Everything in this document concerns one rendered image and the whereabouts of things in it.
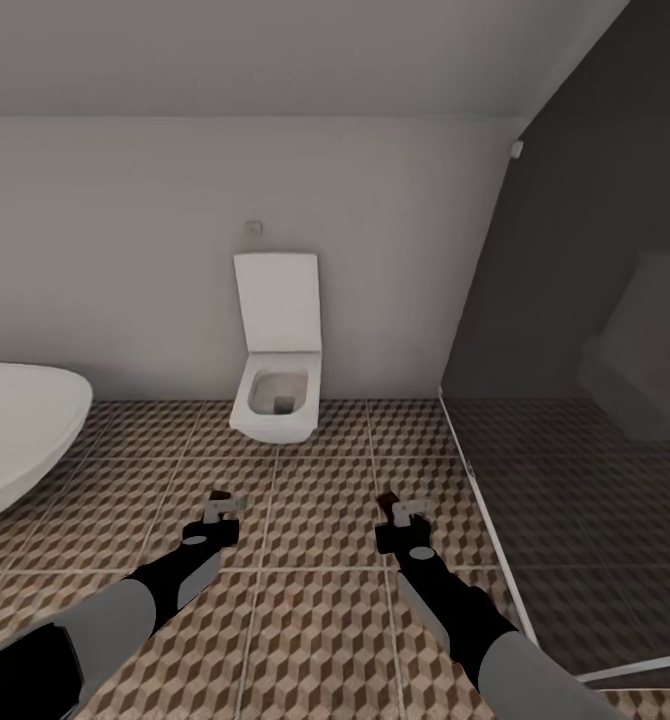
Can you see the toilet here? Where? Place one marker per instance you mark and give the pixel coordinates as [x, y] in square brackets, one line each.
[278, 397]

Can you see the shower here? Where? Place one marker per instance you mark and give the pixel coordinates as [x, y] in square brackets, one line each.
[521, 610]

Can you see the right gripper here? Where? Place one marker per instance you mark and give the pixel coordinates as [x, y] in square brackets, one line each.
[388, 535]

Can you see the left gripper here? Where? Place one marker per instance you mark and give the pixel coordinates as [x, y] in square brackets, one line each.
[226, 530]

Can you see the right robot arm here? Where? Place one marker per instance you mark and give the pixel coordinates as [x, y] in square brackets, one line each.
[516, 679]

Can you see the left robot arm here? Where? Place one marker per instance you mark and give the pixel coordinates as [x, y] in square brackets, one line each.
[51, 669]

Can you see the bathtub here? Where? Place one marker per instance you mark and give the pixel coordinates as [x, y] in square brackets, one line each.
[42, 411]

